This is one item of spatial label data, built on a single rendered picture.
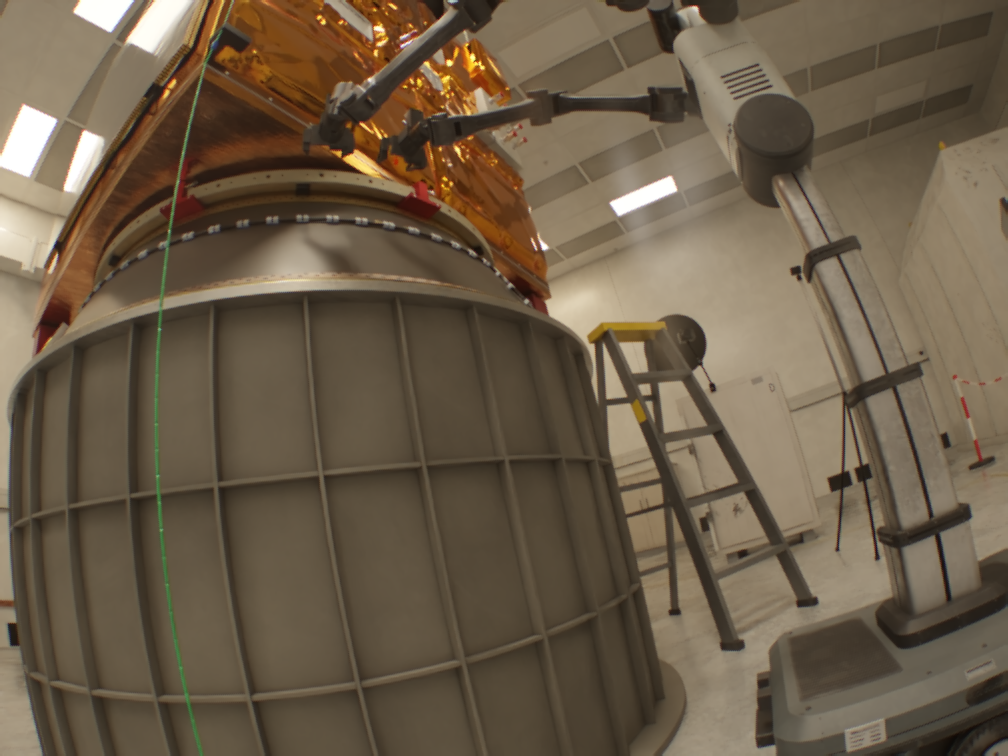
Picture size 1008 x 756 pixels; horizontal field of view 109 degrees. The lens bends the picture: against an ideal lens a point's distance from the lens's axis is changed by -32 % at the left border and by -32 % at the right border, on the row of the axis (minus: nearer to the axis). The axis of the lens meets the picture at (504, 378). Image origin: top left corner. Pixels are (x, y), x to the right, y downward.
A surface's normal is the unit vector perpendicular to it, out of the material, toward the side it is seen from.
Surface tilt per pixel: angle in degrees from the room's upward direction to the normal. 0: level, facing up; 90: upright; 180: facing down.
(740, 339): 90
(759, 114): 90
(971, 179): 90
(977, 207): 90
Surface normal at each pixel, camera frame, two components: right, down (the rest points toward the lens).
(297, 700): 0.24, -0.36
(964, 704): -0.44, -0.20
